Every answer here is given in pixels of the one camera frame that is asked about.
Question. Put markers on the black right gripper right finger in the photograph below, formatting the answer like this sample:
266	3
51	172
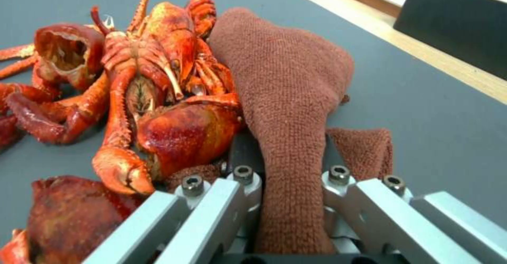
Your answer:
396	216

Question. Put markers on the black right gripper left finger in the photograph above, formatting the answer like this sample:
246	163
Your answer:
206	216

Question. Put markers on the brown terry towel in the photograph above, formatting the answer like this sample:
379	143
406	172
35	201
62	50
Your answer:
285	83

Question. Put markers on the glossy red crayfish carapace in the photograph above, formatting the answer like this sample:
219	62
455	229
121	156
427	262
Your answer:
186	136

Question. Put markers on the orange crayfish claw with pincer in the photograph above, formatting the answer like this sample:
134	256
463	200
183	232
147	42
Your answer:
119	163

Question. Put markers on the dull dark red crayfish shell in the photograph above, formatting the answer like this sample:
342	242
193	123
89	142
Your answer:
75	216

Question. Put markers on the whole red crayfish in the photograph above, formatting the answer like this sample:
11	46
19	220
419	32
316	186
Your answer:
166	44

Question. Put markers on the small red crayfish piece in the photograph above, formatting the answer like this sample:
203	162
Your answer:
14	247

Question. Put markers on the black cabinet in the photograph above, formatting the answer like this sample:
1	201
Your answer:
455	17

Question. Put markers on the wooden skirting board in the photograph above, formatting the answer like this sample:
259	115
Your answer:
374	1

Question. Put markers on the hollow red crayfish head shell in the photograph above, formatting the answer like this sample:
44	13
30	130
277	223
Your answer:
63	53

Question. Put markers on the thin orange crayfish legs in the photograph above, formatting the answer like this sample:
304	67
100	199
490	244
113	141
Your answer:
16	59

